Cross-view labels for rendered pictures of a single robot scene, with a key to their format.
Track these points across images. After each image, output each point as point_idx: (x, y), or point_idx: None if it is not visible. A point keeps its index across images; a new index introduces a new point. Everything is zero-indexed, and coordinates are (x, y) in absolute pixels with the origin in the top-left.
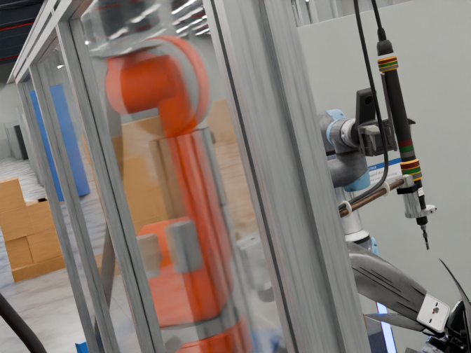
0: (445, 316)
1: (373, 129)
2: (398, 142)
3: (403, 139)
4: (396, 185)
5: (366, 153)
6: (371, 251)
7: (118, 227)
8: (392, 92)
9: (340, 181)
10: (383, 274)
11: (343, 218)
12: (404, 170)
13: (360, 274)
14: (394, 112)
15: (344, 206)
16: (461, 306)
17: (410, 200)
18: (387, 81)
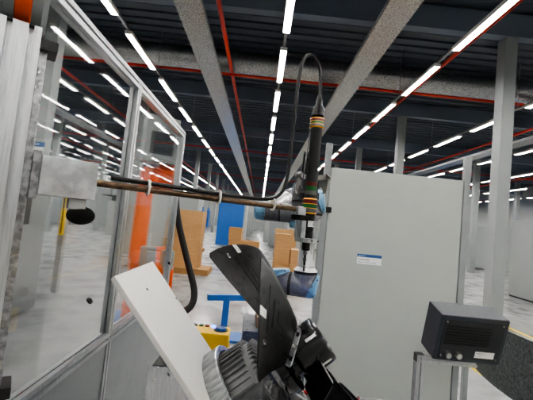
0: None
1: (297, 172)
2: (306, 182)
3: (309, 179)
4: (286, 207)
5: (297, 196)
6: (312, 282)
7: None
8: (312, 143)
9: (286, 217)
10: (258, 275)
11: (302, 255)
12: (303, 203)
13: (239, 267)
14: (309, 158)
15: (216, 194)
16: (304, 323)
17: (298, 226)
18: (312, 134)
